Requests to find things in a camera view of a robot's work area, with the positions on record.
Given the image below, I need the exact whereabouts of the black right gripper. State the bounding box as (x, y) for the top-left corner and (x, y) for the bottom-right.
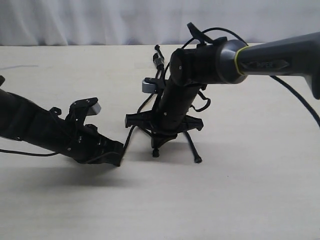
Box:
(124, 80), (203, 149)

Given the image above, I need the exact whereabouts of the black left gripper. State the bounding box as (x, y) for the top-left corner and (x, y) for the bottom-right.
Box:
(48, 105), (124, 167)

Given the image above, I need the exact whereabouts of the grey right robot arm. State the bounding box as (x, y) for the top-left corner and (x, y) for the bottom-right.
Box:
(125, 33), (320, 149)

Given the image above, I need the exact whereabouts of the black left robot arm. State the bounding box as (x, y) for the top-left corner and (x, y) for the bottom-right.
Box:
(0, 90), (124, 167)

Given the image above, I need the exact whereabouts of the clear tape strip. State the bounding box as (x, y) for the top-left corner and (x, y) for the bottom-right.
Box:
(133, 61), (160, 69)

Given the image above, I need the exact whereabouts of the white backdrop curtain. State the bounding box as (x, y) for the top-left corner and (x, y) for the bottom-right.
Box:
(0, 0), (320, 46)

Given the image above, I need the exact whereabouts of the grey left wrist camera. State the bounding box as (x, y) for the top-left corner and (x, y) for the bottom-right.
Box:
(69, 97), (102, 116)

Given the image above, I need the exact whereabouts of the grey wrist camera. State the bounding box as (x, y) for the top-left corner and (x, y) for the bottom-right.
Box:
(69, 97), (102, 116)
(141, 77), (166, 94)

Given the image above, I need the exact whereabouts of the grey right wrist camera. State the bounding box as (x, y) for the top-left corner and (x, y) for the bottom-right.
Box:
(141, 77), (166, 94)

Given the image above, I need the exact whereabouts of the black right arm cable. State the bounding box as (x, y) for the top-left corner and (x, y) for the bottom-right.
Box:
(179, 22), (320, 126)

